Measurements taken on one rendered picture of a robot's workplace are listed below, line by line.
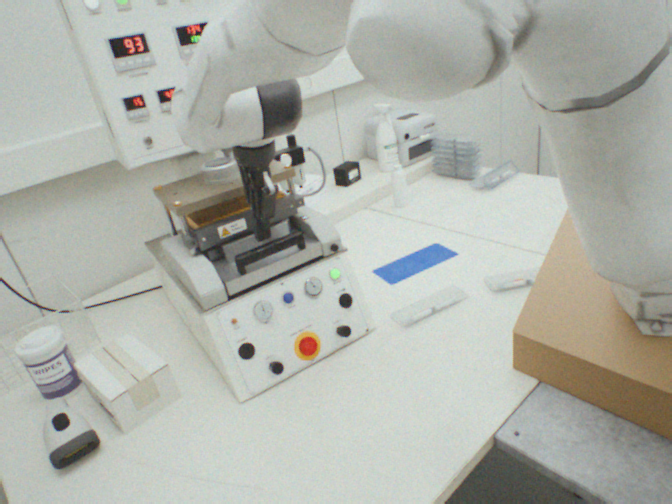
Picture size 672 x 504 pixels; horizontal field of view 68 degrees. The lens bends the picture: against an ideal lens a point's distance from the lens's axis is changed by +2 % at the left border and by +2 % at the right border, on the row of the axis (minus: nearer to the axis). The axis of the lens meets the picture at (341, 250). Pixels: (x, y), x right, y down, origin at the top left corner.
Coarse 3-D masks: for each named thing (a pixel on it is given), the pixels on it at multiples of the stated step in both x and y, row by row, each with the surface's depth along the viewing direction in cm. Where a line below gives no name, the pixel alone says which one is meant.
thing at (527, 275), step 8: (512, 272) 119; (520, 272) 119; (528, 272) 118; (536, 272) 118; (488, 280) 118; (496, 280) 117; (504, 280) 117; (512, 280) 116; (520, 280) 116; (528, 280) 115
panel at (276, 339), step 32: (288, 288) 103; (352, 288) 109; (224, 320) 97; (256, 320) 99; (288, 320) 102; (320, 320) 105; (352, 320) 109; (256, 352) 99; (288, 352) 102; (320, 352) 105; (256, 384) 98
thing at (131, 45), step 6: (138, 36) 103; (114, 42) 101; (120, 42) 101; (126, 42) 102; (132, 42) 102; (138, 42) 103; (120, 48) 101; (126, 48) 102; (132, 48) 103; (138, 48) 103; (144, 48) 104; (120, 54) 102; (126, 54) 102
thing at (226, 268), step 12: (276, 228) 106; (288, 228) 108; (240, 240) 103; (252, 240) 104; (264, 240) 106; (312, 240) 107; (228, 252) 102; (240, 252) 103; (288, 252) 103; (300, 252) 103; (312, 252) 105; (216, 264) 104; (228, 264) 103; (252, 264) 101; (264, 264) 100; (276, 264) 101; (288, 264) 102; (228, 276) 98; (240, 276) 97; (252, 276) 99; (264, 276) 100; (228, 288) 96; (240, 288) 98
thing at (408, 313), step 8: (448, 288) 118; (456, 288) 117; (432, 296) 116; (440, 296) 115; (448, 296) 115; (456, 296) 114; (416, 304) 114; (424, 304) 113; (432, 304) 113; (440, 304) 112; (392, 312) 112; (400, 312) 112; (408, 312) 112; (416, 312) 111; (424, 312) 111; (400, 320) 109; (408, 320) 109
